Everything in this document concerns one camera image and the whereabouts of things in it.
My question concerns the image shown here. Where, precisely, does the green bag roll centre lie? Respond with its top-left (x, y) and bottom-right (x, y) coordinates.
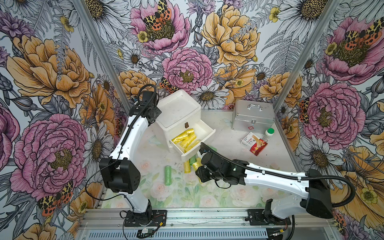
top-left (189, 156), bottom-right (197, 165)

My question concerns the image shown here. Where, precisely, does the green bag roll far left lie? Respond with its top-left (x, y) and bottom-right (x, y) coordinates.
top-left (165, 166), bottom-right (172, 186)

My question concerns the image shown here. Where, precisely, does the white bottle green cap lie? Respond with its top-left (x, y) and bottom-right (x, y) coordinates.
top-left (262, 128), bottom-right (275, 143)

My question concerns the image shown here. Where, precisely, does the red white small box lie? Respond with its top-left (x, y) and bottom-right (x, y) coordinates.
top-left (241, 133), bottom-right (268, 156)

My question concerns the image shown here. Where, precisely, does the silver aluminium case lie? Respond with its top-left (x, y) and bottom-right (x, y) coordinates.
top-left (232, 100), bottom-right (275, 133)

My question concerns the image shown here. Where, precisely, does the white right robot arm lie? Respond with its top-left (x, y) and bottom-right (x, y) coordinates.
top-left (196, 146), bottom-right (356, 225)

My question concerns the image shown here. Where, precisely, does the white drawer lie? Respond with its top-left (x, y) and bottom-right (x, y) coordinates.
top-left (169, 120), bottom-right (216, 162)

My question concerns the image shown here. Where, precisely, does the aluminium front rail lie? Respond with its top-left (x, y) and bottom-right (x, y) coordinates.
top-left (76, 208), bottom-right (343, 240)

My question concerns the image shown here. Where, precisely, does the yellow bag roll front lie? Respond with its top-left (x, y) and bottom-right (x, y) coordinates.
top-left (193, 162), bottom-right (200, 171)

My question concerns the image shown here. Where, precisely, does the floral table mat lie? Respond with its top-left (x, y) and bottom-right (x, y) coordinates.
top-left (137, 161), bottom-right (289, 209)

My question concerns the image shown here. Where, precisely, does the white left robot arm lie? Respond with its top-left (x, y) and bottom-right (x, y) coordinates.
top-left (99, 90), bottom-right (161, 226)

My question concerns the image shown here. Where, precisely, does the white plastic drawer cabinet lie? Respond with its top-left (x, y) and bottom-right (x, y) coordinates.
top-left (152, 90), bottom-right (201, 152)

